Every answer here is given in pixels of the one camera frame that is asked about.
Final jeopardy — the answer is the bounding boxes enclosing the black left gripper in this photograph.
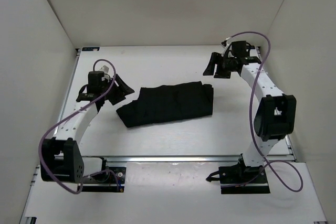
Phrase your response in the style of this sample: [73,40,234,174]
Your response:
[102,72,135,105]

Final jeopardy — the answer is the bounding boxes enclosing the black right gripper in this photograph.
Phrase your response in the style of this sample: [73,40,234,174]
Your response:
[204,53,236,80]

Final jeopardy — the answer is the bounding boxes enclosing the black pleated skirt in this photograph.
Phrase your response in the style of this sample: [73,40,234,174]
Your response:
[117,81,214,128]

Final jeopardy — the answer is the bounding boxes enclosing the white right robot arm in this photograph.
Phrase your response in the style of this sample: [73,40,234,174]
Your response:
[117,40,297,182]

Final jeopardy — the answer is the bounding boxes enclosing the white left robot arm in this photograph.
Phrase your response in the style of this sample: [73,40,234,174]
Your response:
[41,69,134,183]

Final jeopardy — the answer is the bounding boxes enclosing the left corner marker sticker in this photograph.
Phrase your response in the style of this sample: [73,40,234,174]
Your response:
[81,47,100,51]

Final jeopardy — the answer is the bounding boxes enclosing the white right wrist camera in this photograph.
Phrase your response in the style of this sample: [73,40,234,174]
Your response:
[221,37,232,52]

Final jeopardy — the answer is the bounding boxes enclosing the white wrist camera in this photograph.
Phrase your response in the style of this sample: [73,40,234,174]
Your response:
[221,37,232,52]
[99,65,109,76]

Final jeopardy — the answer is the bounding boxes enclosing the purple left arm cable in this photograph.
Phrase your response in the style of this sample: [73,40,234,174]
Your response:
[38,59,124,195]

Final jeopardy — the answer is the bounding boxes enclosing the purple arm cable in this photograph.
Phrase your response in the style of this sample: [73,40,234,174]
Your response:
[38,59,124,195]
[223,31,304,193]

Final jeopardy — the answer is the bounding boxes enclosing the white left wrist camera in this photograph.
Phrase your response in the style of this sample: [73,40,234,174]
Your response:
[99,65,109,76]

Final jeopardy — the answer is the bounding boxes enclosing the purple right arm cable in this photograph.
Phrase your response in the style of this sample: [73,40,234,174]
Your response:
[223,31,304,193]

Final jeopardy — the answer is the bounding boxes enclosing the aluminium table edge rail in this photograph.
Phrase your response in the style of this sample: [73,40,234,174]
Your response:
[106,155,239,163]

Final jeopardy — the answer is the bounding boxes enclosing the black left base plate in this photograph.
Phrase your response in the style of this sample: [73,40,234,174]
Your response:
[82,157,127,193]

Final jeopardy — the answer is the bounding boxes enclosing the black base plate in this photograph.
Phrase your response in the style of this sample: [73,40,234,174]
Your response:
[82,157,127,193]
[206,164,270,195]

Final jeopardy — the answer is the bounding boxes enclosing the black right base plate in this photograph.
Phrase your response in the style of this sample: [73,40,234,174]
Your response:
[206,164,270,195]

